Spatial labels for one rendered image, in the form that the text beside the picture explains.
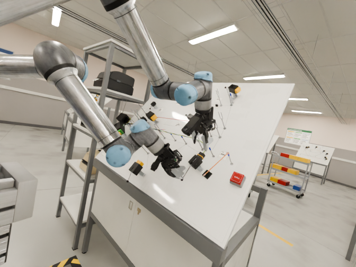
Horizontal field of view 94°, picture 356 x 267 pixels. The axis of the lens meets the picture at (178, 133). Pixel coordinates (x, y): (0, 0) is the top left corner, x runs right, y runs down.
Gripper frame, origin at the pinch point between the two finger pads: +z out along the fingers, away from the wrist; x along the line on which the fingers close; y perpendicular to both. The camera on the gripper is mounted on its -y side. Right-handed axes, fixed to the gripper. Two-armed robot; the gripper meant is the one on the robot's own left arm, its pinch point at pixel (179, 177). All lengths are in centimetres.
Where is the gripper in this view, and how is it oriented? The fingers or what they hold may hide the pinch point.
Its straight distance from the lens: 86.8
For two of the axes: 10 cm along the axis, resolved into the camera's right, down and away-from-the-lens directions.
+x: 2.0, -5.7, 7.9
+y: 7.9, -3.8, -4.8
